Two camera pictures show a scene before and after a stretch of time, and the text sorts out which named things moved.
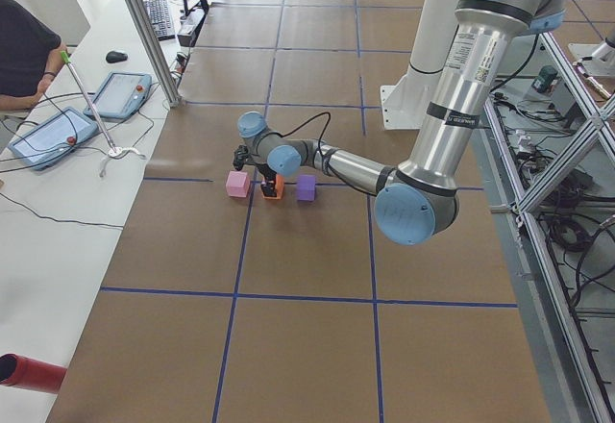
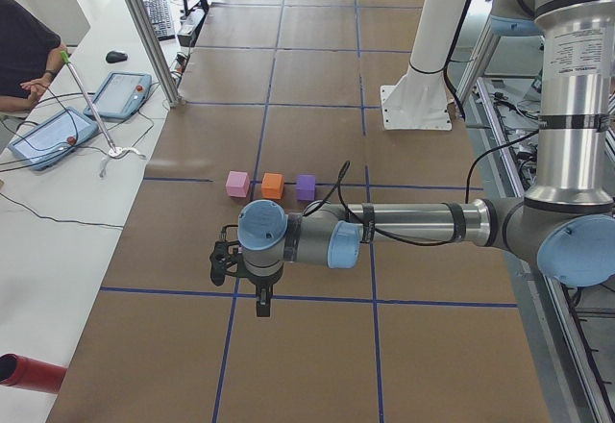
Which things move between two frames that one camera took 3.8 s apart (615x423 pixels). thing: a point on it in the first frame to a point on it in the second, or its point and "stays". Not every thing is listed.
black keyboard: [160, 17] stays
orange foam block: [280, 187] stays
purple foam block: [306, 186] stays
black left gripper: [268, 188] to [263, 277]
